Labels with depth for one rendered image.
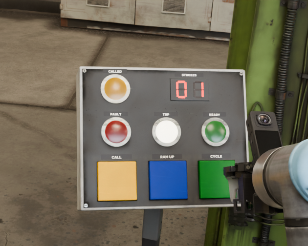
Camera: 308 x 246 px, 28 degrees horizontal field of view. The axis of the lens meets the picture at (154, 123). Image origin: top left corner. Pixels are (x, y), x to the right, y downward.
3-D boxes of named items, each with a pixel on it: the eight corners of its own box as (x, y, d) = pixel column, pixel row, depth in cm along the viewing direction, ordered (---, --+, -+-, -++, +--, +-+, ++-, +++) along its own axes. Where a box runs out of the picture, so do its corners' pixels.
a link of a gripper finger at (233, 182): (217, 203, 111) (234, 202, 102) (216, 170, 111) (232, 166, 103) (233, 202, 111) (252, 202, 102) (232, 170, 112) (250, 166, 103)
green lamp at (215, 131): (224, 146, 121) (227, 126, 120) (201, 142, 122) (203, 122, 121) (226, 140, 124) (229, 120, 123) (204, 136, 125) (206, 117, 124)
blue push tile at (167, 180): (187, 199, 119) (186, 160, 120) (150, 199, 117) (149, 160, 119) (185, 199, 121) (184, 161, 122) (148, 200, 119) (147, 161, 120)
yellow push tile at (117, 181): (137, 200, 117) (136, 161, 118) (97, 201, 115) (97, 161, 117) (135, 200, 119) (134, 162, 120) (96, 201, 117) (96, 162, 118)
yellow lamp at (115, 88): (123, 103, 119) (125, 82, 117) (100, 99, 120) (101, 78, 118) (128, 98, 121) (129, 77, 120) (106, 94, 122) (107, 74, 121)
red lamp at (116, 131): (124, 147, 118) (125, 126, 116) (101, 143, 118) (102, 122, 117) (129, 141, 120) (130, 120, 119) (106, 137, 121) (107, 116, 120)
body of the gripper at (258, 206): (230, 213, 101) (256, 213, 90) (228, 161, 103) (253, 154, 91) (274, 212, 103) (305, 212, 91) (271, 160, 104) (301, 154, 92)
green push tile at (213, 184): (237, 198, 121) (235, 160, 122) (200, 198, 119) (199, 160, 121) (234, 198, 123) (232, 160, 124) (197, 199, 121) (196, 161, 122)
